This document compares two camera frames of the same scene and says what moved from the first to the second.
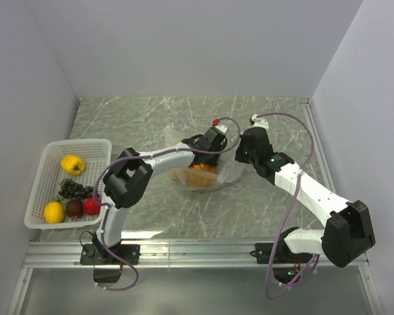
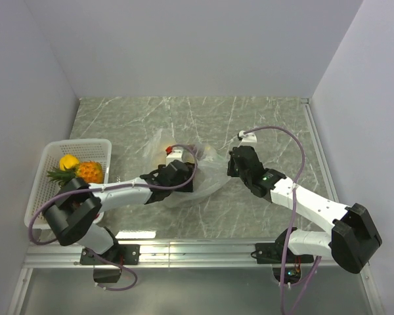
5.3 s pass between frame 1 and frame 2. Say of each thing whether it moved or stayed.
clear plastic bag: moved
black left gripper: moved
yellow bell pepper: stayed
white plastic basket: stayed
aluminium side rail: stayed
